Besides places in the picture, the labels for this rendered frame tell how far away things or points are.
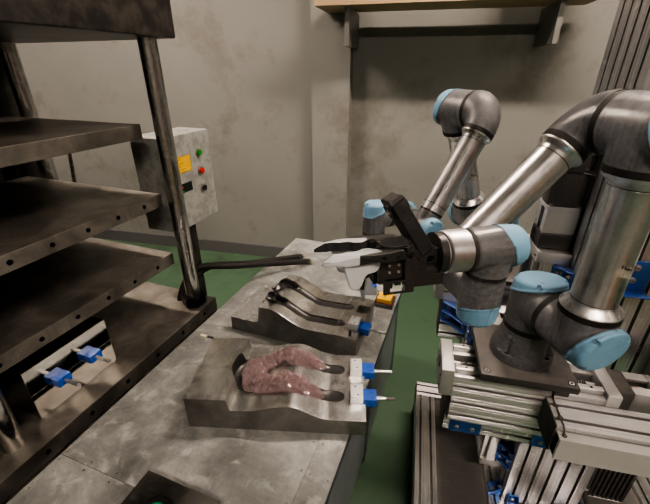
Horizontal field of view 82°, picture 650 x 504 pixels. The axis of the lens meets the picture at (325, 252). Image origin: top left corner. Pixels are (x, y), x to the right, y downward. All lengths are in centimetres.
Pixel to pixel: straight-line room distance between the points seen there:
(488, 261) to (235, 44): 308
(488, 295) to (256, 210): 314
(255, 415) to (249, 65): 285
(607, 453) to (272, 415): 80
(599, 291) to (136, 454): 116
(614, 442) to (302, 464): 74
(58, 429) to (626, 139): 151
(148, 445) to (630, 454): 118
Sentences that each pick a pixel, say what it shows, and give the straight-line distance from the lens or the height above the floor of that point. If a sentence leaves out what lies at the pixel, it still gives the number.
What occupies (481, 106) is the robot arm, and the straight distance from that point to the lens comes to 127.
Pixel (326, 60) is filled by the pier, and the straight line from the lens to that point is 313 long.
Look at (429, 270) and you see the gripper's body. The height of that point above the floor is 141.
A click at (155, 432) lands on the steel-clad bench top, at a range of 126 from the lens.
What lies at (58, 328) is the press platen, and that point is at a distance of 140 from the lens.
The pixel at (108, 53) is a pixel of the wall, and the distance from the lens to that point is 417.
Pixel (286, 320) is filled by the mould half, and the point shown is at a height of 90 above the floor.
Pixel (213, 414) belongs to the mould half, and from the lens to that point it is 118.
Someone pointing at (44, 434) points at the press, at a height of 78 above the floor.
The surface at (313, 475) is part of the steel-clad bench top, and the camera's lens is 109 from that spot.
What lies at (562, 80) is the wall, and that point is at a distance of 331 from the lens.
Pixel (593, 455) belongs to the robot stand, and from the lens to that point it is 116.
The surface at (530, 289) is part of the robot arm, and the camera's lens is 100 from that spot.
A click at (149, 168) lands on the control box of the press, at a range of 173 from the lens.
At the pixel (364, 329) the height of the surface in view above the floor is 90.
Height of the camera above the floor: 172
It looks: 26 degrees down
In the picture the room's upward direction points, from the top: straight up
